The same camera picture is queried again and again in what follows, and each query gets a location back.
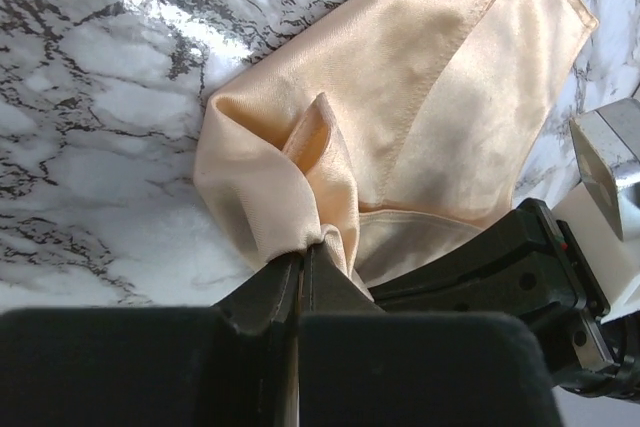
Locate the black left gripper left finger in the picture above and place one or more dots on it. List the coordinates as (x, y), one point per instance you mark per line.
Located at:
(222, 365)

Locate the peach cloth napkin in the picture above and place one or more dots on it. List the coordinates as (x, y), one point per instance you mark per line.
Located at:
(391, 131)

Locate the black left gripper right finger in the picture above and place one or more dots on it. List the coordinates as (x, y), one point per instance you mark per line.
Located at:
(361, 366)

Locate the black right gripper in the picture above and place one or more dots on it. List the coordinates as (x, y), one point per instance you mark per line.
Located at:
(529, 265)

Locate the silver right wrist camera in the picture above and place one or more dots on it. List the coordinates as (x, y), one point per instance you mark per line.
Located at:
(606, 145)

